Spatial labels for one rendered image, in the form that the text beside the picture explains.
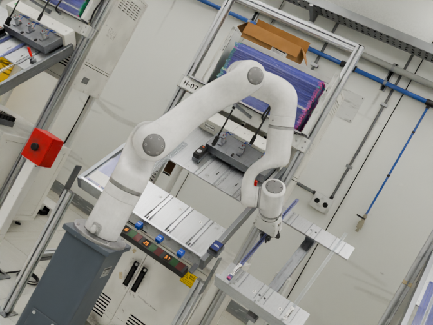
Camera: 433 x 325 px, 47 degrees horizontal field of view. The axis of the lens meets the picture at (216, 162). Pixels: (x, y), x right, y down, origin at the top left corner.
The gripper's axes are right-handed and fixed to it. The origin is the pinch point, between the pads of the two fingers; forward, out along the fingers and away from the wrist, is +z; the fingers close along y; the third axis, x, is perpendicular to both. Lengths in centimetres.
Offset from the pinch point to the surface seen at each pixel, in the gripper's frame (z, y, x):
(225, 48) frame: -15, 75, -74
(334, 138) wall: 106, 37, -170
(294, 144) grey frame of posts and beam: 8, 20, -58
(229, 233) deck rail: 10.5, 16.1, 1.8
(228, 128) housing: 9, 53, -48
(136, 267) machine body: 50, 54, 24
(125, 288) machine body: 57, 54, 33
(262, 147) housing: 10, 32, -48
